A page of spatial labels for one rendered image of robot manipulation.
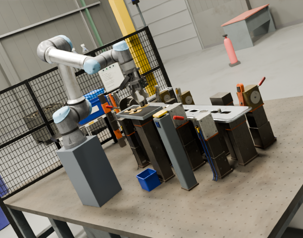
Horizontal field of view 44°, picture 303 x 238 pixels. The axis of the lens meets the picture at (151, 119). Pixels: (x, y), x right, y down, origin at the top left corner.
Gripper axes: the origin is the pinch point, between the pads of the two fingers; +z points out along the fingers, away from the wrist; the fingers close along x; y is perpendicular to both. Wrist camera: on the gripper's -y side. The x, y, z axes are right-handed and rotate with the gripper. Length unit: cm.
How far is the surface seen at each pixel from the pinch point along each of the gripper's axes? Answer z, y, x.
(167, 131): 16.1, 15.4, -7.0
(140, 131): 17.6, -12.2, 2.5
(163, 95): 19, -48, 77
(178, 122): 20.0, 7.3, 14.3
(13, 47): -114, -907, 530
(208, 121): 19.4, 32.2, 7.8
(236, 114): 22, 43, 19
